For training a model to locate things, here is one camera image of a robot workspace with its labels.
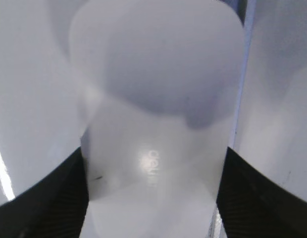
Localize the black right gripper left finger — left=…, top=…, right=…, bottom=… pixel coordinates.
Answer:
left=0, top=148, right=89, bottom=238

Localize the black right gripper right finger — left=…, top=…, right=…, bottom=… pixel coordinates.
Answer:
left=216, top=148, right=307, bottom=238

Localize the white board eraser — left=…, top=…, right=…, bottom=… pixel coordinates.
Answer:
left=69, top=0, right=244, bottom=238

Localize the white board with grey frame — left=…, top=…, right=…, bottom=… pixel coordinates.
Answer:
left=0, top=0, right=307, bottom=238

